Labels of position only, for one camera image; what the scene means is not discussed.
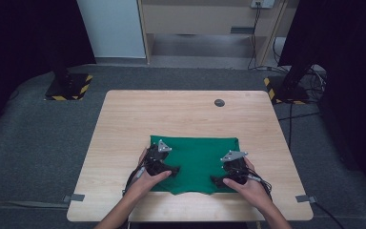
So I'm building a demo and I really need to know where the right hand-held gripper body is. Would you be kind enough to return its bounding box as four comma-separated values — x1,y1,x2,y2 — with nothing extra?
219,150,251,186

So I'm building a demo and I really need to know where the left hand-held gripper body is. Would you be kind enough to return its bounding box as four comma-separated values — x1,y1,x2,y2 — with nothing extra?
143,138,173,177

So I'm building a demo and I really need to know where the green printed t-shirt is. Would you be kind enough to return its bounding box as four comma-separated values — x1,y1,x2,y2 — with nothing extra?
149,135,241,196

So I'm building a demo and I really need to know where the person's left hand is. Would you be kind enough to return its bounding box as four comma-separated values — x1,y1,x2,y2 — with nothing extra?
132,147,173,199

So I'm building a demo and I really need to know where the person's right hand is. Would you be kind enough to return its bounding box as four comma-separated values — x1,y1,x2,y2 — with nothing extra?
222,156,271,213

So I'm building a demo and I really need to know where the grey tape piece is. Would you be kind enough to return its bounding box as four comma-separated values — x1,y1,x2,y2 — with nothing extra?
295,194,318,204
63,193,86,204

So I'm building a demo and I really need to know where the black stand with striped base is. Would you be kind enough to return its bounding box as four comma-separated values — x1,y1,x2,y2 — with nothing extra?
43,37,94,102
263,60,313,106

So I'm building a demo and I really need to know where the white panel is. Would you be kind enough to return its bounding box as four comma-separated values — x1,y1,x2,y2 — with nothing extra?
76,0,147,59

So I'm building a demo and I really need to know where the grey rectangular label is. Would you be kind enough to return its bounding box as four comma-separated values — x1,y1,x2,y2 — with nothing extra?
230,26,255,35

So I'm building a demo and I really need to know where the black curtain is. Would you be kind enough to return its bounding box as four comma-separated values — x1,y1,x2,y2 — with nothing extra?
0,0,97,142
277,0,366,202

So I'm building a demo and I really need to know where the left hand-held gripper cable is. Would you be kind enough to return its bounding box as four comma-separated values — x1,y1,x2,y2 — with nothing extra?
121,158,148,197

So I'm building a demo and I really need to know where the hand-held gripper cable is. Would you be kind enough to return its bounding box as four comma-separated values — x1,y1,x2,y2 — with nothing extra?
234,168,345,229
121,158,148,197

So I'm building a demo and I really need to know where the right hand-held gripper cable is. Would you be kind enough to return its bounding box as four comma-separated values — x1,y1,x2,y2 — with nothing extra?
234,168,345,229

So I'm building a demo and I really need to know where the black floor cable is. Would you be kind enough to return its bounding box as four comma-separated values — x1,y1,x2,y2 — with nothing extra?
277,100,322,151

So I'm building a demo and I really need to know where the black cable bundle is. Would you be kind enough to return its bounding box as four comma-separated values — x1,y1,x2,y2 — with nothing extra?
256,37,328,103

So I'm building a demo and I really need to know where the black hanging power cable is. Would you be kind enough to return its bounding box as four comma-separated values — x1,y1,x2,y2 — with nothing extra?
247,2,263,71

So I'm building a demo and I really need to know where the white wall socket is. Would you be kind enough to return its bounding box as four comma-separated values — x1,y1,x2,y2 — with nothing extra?
250,0,276,10

